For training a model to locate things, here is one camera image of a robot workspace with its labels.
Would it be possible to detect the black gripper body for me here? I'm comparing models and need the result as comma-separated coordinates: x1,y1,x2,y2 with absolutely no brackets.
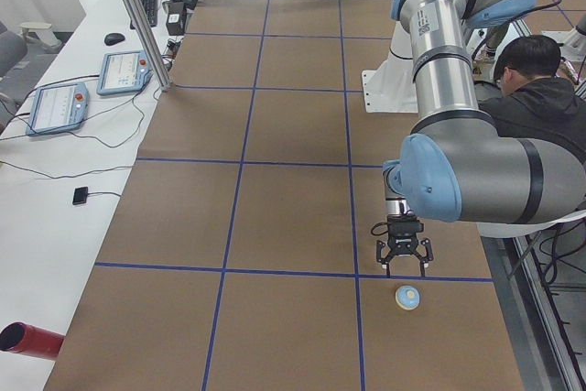
386,214,424,257

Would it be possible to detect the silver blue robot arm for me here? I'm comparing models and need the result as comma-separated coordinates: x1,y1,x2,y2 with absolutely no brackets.
376,0,585,267

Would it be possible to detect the seated person in black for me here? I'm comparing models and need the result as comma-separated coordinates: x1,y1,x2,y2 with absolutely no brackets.
479,35,585,163

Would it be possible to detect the black box with label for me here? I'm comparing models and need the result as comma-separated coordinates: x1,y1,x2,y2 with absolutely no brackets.
166,2,187,36

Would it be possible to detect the small black puck device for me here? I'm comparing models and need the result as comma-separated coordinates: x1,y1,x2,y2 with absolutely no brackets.
72,186,89,206

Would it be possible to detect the far teach pendant tablet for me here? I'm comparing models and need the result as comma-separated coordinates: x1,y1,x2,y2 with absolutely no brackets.
96,50,152,96

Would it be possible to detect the teach pendant tablet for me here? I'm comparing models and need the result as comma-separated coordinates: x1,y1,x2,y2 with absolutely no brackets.
96,50,152,96
26,82,90,136

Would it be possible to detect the black keyboard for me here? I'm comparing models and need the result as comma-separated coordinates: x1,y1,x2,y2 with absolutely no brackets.
140,0,158,27

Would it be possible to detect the black computer mouse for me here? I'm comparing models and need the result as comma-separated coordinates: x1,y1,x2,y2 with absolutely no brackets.
103,32,125,47

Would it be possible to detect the near teach pendant tablet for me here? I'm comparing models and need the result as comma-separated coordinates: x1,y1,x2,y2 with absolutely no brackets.
26,82,90,136

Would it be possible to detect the red cylinder bottle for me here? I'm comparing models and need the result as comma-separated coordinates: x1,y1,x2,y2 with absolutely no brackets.
1,322,64,361

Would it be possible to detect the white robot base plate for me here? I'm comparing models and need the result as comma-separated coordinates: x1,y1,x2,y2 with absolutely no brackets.
362,23,418,114

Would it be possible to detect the aluminium frame post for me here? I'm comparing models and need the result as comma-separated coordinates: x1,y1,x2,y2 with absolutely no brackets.
123,0,171,92

